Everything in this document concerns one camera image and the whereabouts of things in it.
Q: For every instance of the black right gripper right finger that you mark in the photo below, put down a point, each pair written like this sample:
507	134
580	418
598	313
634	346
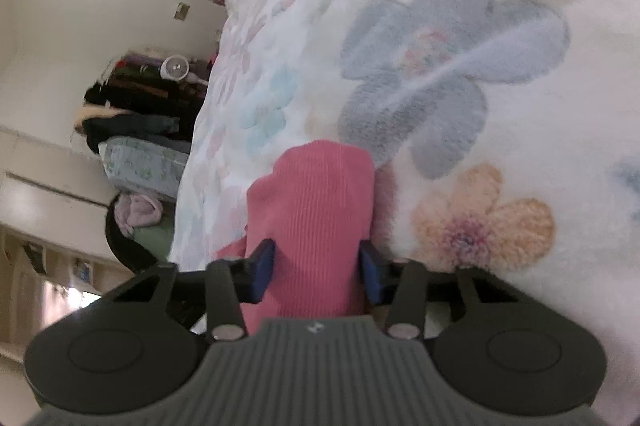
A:
396	290

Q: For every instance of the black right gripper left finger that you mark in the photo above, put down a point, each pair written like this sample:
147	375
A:
230	283

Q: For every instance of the pink knit garment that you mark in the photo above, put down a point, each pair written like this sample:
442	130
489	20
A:
317	206

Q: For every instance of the pile of dark clothes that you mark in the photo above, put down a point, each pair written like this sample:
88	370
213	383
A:
133	101

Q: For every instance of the black round basket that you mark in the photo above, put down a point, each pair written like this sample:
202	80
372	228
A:
139	229

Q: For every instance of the lilac bundled cloth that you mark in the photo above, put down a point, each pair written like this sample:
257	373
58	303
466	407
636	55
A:
132	210

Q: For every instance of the light blue floral bag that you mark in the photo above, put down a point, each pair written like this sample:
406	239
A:
137	166

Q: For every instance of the cream wardrobe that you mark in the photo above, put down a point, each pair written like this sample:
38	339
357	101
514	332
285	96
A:
54	254

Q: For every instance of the white fan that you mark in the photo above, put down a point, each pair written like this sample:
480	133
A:
176	68

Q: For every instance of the floral fleece blanket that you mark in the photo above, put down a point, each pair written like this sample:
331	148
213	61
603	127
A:
505	134

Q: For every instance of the wall socket plate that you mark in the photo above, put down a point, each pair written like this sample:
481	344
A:
181	11

